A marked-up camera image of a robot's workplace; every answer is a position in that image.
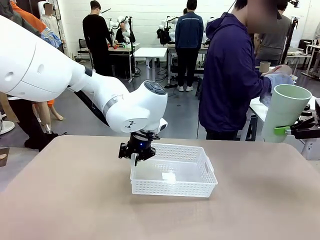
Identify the person in black trousers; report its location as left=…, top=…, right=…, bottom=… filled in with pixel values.
left=0, top=0, right=60, bottom=153

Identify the person's right forearm purple sleeve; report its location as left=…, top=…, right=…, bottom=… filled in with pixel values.
left=246, top=73, right=273, bottom=101

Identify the black light stand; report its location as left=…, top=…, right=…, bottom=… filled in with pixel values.
left=126, top=16, right=141, bottom=78

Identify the long grey workbench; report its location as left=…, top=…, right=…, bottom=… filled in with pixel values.
left=166, top=43, right=210, bottom=85

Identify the white desk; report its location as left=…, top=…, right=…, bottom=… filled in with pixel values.
left=134, top=47, right=168, bottom=81

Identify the person in purple jacket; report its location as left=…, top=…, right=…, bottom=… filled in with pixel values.
left=198, top=0, right=278, bottom=141

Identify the desk with green light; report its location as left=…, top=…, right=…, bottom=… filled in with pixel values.
left=107, top=42, right=141, bottom=83

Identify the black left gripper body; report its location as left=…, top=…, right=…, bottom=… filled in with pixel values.
left=127, top=131, right=161, bottom=154

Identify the blue-grey cloth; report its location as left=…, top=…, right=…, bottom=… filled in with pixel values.
left=259, top=72, right=295, bottom=107

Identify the brown cup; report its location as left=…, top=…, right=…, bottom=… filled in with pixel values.
left=259, top=61, right=272, bottom=73

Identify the black office chair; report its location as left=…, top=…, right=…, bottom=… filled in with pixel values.
left=297, top=39, right=314, bottom=55

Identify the figure in orange garment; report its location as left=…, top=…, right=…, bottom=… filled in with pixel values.
left=9, top=0, right=65, bottom=135

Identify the beige desk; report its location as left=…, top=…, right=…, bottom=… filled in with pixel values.
left=284, top=51, right=313, bottom=71

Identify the person in beige coat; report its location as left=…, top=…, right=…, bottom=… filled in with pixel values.
left=39, top=2, right=66, bottom=52

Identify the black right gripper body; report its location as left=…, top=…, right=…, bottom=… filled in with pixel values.
left=294, top=97, right=320, bottom=140

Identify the person in grey t-shirt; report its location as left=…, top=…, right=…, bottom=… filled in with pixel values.
left=254, top=0, right=292, bottom=67

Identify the pale green cup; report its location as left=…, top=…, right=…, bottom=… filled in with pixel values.
left=261, top=84, right=313, bottom=144

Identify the person's right hand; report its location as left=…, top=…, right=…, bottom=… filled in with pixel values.
left=272, top=64, right=293, bottom=76

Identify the small white paper piece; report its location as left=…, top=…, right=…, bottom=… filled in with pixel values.
left=161, top=171, right=176, bottom=185

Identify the black cable sleeve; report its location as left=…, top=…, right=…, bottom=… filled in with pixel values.
left=74, top=89, right=111, bottom=128

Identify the black backpack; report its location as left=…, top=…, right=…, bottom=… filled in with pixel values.
left=156, top=27, right=173, bottom=46

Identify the person in blue jacket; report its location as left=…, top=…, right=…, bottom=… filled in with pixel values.
left=174, top=0, right=205, bottom=93

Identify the black tripod stand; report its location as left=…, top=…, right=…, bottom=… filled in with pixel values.
left=279, top=16, right=300, bottom=66

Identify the black stool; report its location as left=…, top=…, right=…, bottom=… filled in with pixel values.
left=195, top=76, right=205, bottom=101

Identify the brown cardboard sheet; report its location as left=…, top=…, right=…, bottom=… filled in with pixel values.
left=0, top=92, right=20, bottom=123

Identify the white round fan base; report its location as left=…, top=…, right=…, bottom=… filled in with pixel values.
left=0, top=117, right=16, bottom=136

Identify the white plastic basket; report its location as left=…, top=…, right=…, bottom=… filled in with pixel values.
left=129, top=142, right=219, bottom=198

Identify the person in black clothes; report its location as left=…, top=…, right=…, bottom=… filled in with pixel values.
left=82, top=0, right=113, bottom=77

